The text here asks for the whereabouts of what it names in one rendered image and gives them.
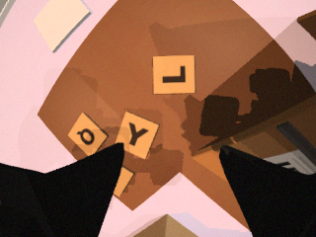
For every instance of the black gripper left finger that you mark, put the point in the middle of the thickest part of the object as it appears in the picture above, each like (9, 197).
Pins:
(71, 201)

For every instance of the orange letter tile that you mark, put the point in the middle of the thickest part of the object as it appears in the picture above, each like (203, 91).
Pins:
(87, 134)
(123, 179)
(174, 74)

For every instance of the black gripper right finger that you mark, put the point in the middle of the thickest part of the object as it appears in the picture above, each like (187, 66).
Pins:
(276, 201)

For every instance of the white paper ticket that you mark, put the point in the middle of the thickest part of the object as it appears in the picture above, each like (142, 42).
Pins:
(294, 160)

